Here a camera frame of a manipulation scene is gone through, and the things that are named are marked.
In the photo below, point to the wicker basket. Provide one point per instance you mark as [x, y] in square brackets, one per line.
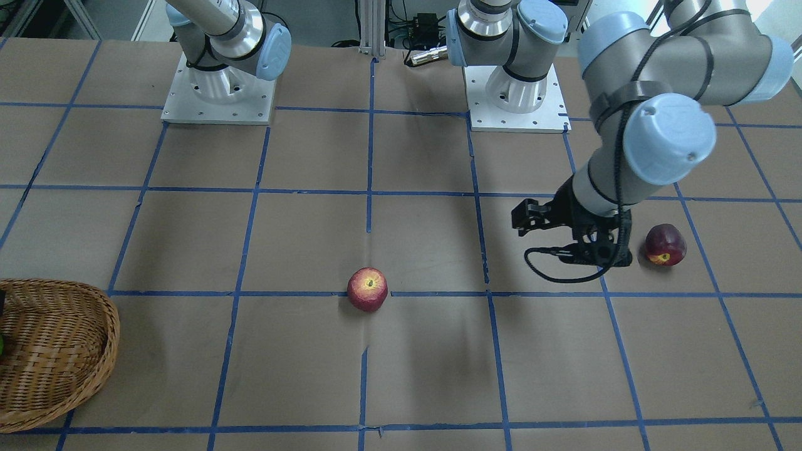
[62, 341]

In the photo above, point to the aluminium frame post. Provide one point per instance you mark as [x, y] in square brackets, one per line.
[372, 28]

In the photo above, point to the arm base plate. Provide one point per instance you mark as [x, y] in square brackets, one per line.
[499, 103]
[225, 97]

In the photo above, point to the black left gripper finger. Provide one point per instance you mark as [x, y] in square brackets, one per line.
[530, 215]

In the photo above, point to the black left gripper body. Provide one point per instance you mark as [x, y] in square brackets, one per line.
[567, 209]

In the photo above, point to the dark red apple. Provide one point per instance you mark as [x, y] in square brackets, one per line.
[664, 245]

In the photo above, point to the silver cylinder connector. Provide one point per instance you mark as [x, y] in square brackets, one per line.
[425, 57]

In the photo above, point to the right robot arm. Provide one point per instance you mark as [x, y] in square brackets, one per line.
[232, 54]

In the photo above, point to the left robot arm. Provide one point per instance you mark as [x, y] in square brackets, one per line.
[647, 93]

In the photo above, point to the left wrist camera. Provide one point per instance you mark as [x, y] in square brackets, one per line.
[599, 241]

